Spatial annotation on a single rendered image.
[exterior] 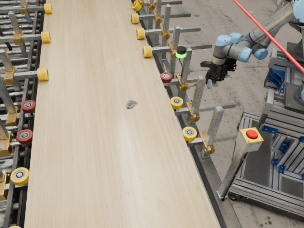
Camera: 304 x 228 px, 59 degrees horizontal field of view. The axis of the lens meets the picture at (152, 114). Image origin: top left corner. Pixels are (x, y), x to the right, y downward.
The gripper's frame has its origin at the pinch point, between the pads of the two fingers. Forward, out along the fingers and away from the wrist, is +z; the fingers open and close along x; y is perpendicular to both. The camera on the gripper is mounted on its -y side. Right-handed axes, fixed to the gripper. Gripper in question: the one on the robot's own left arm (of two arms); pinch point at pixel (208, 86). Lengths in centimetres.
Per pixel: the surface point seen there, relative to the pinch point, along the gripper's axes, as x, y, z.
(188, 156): -41, 33, 5
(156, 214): -71, 49, 5
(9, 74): -102, -68, -2
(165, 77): -14.9, -25.2, 4.6
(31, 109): -99, -40, 5
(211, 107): -0.1, 6.6, 13.1
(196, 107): -13.7, 6.2, 6.3
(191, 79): 3.3, -18.7, 9.2
